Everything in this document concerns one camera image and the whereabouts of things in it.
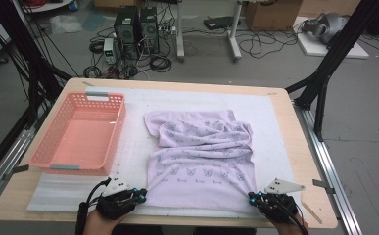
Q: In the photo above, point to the black frame strut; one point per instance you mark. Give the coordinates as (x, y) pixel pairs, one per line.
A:
(337, 49)
(23, 42)

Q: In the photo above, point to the pink plastic basket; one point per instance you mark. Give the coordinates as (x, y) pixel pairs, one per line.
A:
(79, 98)

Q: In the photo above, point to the white grid mat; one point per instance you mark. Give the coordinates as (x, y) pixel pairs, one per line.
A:
(193, 98)

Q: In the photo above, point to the wide cardboard box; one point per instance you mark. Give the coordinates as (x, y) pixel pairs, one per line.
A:
(330, 6)

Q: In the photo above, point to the grey metal bracket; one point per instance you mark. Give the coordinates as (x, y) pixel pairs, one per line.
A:
(322, 184)
(20, 169)

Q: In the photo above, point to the white desk leg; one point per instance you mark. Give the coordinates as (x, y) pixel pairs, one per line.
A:
(180, 32)
(234, 36)

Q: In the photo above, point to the person's left hand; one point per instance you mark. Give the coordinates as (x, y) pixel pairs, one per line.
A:
(100, 225)

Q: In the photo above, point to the aluminium rail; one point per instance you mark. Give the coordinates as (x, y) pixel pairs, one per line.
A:
(4, 163)
(327, 163)

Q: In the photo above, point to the flat cardboard box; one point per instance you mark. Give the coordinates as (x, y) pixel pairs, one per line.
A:
(112, 3)

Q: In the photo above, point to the black flat device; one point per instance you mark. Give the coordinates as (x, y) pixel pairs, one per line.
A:
(219, 22)

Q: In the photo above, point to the clear plastic bag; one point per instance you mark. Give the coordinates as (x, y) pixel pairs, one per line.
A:
(64, 23)

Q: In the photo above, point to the white floor board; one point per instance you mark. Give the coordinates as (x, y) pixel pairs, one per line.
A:
(314, 47)

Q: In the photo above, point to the black computer tower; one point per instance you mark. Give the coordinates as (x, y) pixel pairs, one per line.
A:
(149, 29)
(126, 31)

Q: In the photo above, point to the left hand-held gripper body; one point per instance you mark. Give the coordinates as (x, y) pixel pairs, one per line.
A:
(115, 205)

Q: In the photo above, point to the thin wooden stick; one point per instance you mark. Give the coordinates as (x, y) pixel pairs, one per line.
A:
(312, 213)

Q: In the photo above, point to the blue sheet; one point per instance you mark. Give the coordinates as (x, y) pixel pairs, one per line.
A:
(94, 20)

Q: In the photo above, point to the white bench power supply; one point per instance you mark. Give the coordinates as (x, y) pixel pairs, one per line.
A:
(109, 50)

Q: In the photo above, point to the lilac printed towel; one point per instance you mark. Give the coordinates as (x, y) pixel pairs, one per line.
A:
(203, 163)

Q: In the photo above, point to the white power strip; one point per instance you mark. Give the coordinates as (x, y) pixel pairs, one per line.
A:
(167, 30)

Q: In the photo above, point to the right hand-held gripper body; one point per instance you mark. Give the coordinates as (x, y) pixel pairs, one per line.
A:
(278, 207)

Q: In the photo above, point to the grey rounded machine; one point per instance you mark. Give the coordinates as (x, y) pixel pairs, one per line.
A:
(329, 26)

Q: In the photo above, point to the large cardboard box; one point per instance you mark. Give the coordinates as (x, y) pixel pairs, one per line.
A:
(272, 14)

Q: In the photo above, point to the person's right hand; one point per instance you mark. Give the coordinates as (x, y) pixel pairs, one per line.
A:
(290, 229)

